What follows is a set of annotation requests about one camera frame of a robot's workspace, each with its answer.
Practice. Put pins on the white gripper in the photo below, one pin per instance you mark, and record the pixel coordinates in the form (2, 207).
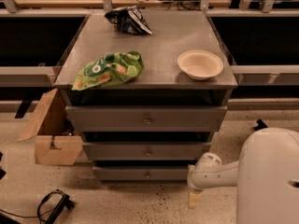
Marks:
(195, 180)

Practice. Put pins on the grey bottom drawer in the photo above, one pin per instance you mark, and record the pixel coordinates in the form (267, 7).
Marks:
(177, 173)

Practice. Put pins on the grey drawer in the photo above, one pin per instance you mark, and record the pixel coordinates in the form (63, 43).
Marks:
(145, 151)
(146, 118)
(177, 173)

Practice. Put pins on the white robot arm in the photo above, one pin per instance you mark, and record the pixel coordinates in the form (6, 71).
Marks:
(266, 176)

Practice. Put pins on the grey middle drawer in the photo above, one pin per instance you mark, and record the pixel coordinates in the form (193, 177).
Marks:
(145, 151)

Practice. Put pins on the grey drawer cabinet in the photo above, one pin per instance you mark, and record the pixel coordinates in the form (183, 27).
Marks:
(161, 83)

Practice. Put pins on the grey top drawer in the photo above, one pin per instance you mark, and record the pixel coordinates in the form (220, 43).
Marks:
(146, 118)

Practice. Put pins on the black metal stand leg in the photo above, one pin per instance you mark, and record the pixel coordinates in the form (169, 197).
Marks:
(260, 125)

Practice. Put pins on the white paper bowl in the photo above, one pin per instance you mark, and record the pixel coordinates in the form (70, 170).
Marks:
(200, 64)

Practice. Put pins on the brown cardboard box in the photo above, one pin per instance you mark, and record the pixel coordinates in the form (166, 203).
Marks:
(54, 142)

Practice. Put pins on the green chip bag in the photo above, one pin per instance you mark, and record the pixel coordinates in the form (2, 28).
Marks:
(110, 70)

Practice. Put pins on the dark blue chip bag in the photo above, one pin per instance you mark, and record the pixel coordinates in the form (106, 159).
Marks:
(128, 20)

